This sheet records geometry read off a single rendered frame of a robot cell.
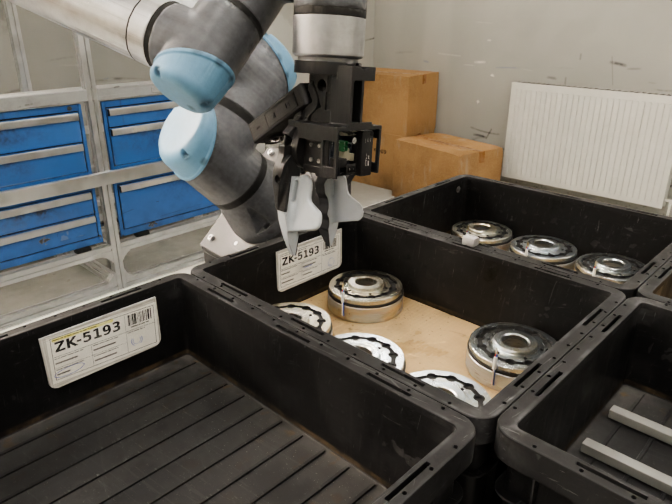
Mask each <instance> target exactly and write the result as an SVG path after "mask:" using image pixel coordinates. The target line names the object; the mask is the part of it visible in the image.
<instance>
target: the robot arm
mask: <svg viewBox="0 0 672 504"><path fill-rule="evenodd" d="M7 1H9V2H11V3H13V4H16V5H18V6H20V7H22V8H24V9H26V10H28V11H31V12H33V13H35V14H37V15H39V16H41V17H43V18H46V19H48V20H50V21H52V22H54V23H56V24H58V25H61V26H63V27H65V28H67V29H69V30H71V31H73V32H76V33H78V34H80V35H82V36H84V37H86V38H88V39H91V40H93V41H95V42H97V43H99V44H101V45H103V46H106V47H108V48H110V49H112V50H114V51H116V52H118V53H121V54H123V55H125V56H127V57H129V58H131V59H133V60H136V61H138V62H140V63H142V64H144V65H146V66H148V67H151V69H150V78H151V80H152V82H153V84H154V85H155V86H156V88H157V89H158V90H159V91H160V92H161V93H162V94H163V95H165V96H166V97H167V98H168V99H170V100H171V101H174V102H175V103H177V104H178V105H179V107H175V108H174V109H173V110H172V112H171V113H170V114H169V116H168V117H167V119H166V121H165V123H164V125H163V127H162V130H161V133H160V136H159V142H158V146H159V154H160V157H161V159H162V161H163V162H164V163H165V164H166V165H167V166H168V167H169V168H170V169H171V170H172V171H174V173H175V174H176V176H177V177H179V178H180V179H181V180H184V181H186V182H187V183H188V184H189V185H191V186H192V187H193V188H194V189H196V190H197V191H198V192H199V193H201V194H202V195H203V196H204V197H206V198H207V199H208V200H209V201H211V202H212V203H213V204H214V205H216V206H217V207H218V208H219V209H220V210H221V212H222V213H223V215H224V217H225V219H226V220H227V222H228V224H229V225H230V227H231V229H232V230H233V232H234V233H235V234H236V235H237V236H238V237H240V238H241V239H242V240H243V241H245V242H247V243H261V242H265V241H267V240H269V239H271V238H273V237H275V236H276V235H278V234H279V233H280V232H282V235H283V238H284V241H285V244H286V246H287V249H288V251H289V253H290V254H291V255H293V256H296V253H297V247H298V241H299V235H298V232H302V231H316V230H318V229H319V231H320V234H321V236H322V238H323V240H324V242H325V244H326V246H332V243H333V240H334V238H335V235H336V231H337V228H338V223H339V222H348V221H358V220H360V219H361V218H362V217H363V207H362V205H361V204H360V203H359V202H358V201H357V200H355V199H354V198H353V197H352V196H351V195H350V194H349V192H348V186H347V179H346V177H345V175H350V174H351V175H356V176H367V175H370V174H371V172H373V173H378V171H379V158H380V144H381V131H382V125H376V124H372V122H362V114H363V98H364V82H365V81H375V73H376V67H363V66H362V63H358V59H362V58H363V57H364V45H365V29H366V15H367V0H7ZM286 3H294V15H293V46H292V53H293V54H294V55H295V56H298V60H293V58H292V56H291V55H290V53H289V52H288V50H287V49H286V48H285V46H284V45H283V44H282V43H281V42H280V41H279V40H278V39H277V38H276V37H274V36H273V35H272V34H269V35H268V34H267V30H268V29H269V27H270V26H271V24H272V23H273V21H274V20H275V18H276V17H277V15H278V14H279V12H280V11H281V9H282V7H283V6H284V5H285V4H286ZM297 73H309V74H310V75H309V83H299V84H298V85H297V86H296V87H294V85H295V83H296V80H297ZM293 87H294V88H293ZM292 88H293V89H292ZM373 138H377V140H376V154H375V162H372V148H373ZM281 141H283V142H282V144H279V145H278V155H277V158H276V161H275V162H274V161H272V160H269V159H267V158H265V157H264V156H263V155H262V154H261V153H260V152H259V151H258V150H257V149H256V146H257V145H258V143H265V144H266V145H271V144H277V143H280V142H281ZM306 172H311V173H315V176H318V177H317V179H316V180H315V190H316V193H317V195H318V197H319V209H318V208H317V207H316V206H315V205H314V203H313V202H312V190H313V183H312V180H311V178H310V177H309V176H307V175H302V176H300V174H305V173H306Z"/></svg>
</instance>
